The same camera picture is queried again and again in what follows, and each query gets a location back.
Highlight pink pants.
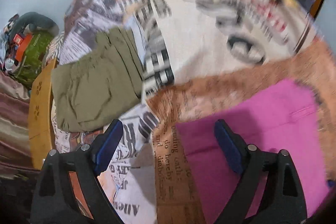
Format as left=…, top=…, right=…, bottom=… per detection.
left=176, top=79, right=329, bottom=223

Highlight wooden headboard with cutouts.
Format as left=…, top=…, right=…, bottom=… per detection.
left=28, top=59, right=57, bottom=170

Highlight newspaper print bed blanket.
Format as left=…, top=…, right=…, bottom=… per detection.
left=52, top=0, right=335, bottom=223

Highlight orange box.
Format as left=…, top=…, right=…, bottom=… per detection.
left=14, top=34, right=33, bottom=63

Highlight striped maroon curtain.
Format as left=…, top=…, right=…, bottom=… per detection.
left=1, top=72, right=35, bottom=178

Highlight olive green folded pants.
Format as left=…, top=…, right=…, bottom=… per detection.
left=51, top=27, right=143, bottom=132

